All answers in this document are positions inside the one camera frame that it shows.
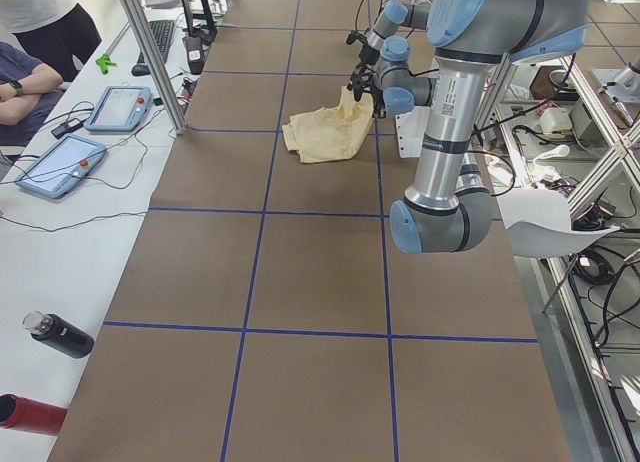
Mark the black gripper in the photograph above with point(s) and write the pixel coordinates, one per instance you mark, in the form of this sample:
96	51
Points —
378	106
368	55

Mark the cream long-sleeve printed shirt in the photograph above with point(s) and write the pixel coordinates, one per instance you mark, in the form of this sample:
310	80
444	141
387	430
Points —
330	134

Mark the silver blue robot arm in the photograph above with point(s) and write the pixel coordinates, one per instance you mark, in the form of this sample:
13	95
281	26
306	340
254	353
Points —
438	54
393	14

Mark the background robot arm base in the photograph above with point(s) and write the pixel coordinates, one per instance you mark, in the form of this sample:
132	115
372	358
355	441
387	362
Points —
619	86

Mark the black box white label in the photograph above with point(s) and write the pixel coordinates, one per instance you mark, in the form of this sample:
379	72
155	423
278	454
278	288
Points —
194	54

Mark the black keyboard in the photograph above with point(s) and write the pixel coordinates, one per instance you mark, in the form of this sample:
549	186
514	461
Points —
163	33

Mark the black computer mouse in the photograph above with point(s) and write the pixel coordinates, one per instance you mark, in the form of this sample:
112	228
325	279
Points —
139	70

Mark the far blue teach pendant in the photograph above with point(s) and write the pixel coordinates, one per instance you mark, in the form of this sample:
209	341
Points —
120	109

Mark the blue teach pendant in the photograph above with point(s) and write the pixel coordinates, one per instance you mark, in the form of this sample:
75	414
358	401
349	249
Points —
61	168
120	109

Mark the green plastic clamp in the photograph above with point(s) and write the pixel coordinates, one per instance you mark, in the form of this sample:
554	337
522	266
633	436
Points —
104	62

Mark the near blue teach pendant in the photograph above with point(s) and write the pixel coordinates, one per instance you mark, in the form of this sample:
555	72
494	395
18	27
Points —
61	168

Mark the standing person black trousers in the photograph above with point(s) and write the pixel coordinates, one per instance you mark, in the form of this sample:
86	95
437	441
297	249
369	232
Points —
58	32

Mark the person in dark shirt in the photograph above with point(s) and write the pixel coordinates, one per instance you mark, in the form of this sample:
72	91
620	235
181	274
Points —
30	90

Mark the black water bottle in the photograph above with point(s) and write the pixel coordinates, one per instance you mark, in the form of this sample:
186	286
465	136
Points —
57	333

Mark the red cylinder bottle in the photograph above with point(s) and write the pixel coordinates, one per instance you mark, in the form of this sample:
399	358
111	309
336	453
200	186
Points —
27	415

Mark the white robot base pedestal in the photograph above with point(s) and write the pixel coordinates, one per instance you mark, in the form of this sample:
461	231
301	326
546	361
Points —
410	130

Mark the aluminium frame post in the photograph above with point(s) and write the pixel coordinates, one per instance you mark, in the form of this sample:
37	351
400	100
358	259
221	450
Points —
146	41

